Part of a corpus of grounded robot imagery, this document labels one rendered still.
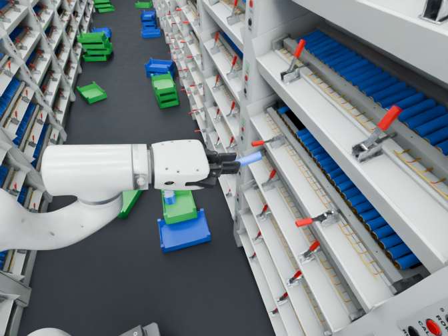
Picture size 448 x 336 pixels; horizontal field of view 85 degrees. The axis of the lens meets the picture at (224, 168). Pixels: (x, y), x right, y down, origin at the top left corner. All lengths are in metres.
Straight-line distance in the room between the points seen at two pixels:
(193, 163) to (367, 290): 0.40
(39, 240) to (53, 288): 1.36
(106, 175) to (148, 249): 1.26
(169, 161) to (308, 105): 0.30
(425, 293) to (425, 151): 0.19
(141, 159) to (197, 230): 1.27
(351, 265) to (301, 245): 0.24
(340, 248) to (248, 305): 0.99
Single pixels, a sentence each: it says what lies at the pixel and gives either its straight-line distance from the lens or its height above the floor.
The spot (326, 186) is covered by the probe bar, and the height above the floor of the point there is 1.01.
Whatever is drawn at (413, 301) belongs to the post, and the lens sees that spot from 0.47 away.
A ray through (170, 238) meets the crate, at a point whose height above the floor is 0.00.
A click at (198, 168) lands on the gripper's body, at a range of 0.44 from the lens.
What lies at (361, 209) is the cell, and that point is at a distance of 0.60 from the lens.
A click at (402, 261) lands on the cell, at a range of 0.57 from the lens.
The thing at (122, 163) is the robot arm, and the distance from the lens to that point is 0.44.
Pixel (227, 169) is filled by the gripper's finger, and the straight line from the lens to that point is 0.49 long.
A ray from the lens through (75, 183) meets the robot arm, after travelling 0.45.
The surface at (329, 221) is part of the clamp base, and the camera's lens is 0.59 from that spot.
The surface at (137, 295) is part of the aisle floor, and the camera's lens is 1.58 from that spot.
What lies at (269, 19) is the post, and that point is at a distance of 0.74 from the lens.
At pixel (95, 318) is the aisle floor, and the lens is 1.63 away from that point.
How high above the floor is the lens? 1.45
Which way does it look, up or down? 47 degrees down
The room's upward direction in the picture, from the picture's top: straight up
